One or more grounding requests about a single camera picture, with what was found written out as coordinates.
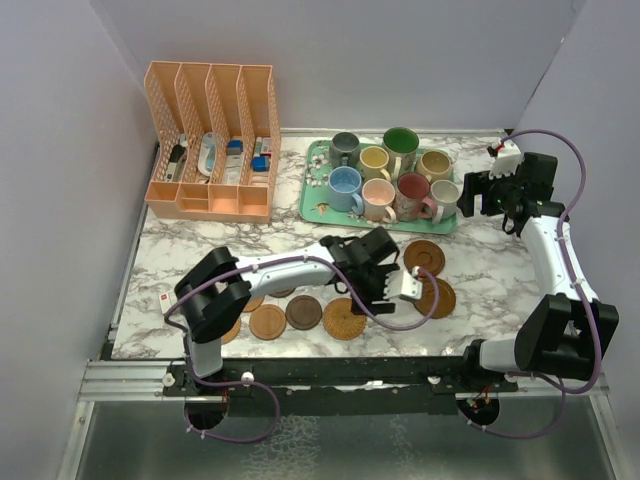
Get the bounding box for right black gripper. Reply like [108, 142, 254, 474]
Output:
[458, 165, 523, 217]

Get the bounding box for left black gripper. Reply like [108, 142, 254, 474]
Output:
[350, 264, 399, 317]

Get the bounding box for white speckled mug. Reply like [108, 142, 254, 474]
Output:
[430, 180, 461, 224]

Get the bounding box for brown wooden coaster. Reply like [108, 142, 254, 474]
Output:
[403, 240, 446, 276]
[415, 278, 456, 319]

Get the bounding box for green floral tray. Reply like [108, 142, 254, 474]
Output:
[299, 139, 458, 235]

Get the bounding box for woven rattan coaster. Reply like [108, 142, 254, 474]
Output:
[322, 298, 367, 341]
[221, 318, 242, 345]

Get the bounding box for peach plastic file organizer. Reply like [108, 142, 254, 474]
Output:
[144, 61, 281, 223]

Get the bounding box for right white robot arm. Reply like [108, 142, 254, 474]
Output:
[457, 152, 619, 391]

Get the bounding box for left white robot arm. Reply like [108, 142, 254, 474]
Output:
[174, 227, 416, 395]

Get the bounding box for dark walnut coaster lower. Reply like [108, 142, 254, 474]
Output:
[285, 295, 323, 330]

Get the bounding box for dark walnut coaster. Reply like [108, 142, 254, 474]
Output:
[269, 288, 296, 298]
[285, 295, 323, 330]

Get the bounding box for dark walnut coaster upper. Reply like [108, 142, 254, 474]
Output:
[269, 288, 296, 298]

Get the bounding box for light wood coaster lower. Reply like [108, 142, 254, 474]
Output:
[249, 305, 287, 340]

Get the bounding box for light wood coaster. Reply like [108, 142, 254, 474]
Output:
[249, 305, 287, 340]
[243, 297, 264, 313]

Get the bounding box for light wood coaster upper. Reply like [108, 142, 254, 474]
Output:
[243, 297, 264, 313]

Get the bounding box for light pink mug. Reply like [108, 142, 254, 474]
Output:
[362, 178, 397, 224]

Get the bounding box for tan beige mug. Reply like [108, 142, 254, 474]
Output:
[415, 149, 454, 184]

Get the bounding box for red floral mug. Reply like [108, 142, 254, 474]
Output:
[393, 172, 438, 222]

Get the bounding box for blue mug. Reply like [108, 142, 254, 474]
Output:
[328, 166, 364, 215]

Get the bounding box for yellow mug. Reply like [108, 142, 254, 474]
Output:
[357, 146, 391, 182]

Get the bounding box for dark grey mug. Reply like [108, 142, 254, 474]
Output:
[329, 131, 361, 168]

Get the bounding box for green mug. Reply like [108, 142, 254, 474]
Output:
[382, 127, 419, 175]

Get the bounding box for blue tape dispenser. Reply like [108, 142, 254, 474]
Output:
[251, 155, 271, 173]

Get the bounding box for blue eraser box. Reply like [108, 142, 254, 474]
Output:
[226, 138, 244, 156]

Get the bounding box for white blue pack in organizer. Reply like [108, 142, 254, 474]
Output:
[197, 132, 216, 177]

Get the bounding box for small white card box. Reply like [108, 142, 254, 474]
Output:
[158, 291, 176, 316]

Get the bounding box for black white tool in organizer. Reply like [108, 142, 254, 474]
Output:
[165, 133, 189, 182]

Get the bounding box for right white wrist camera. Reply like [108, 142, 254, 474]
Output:
[488, 140, 522, 179]

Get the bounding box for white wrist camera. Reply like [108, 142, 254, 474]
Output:
[488, 140, 522, 179]
[383, 270, 423, 302]

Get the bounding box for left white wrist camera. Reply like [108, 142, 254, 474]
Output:
[383, 270, 423, 302]

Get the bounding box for black mounting rail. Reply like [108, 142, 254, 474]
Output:
[163, 356, 517, 417]

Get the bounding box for aluminium frame rail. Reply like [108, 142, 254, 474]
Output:
[77, 355, 611, 404]

